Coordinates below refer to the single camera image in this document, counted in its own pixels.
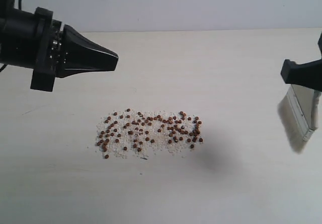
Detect rice and red beans pile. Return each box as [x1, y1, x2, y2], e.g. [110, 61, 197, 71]
[95, 108, 204, 159]

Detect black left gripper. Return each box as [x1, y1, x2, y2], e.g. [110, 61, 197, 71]
[1, 8, 119, 92]

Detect white wooden paint brush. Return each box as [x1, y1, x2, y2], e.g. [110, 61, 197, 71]
[277, 85, 321, 154]

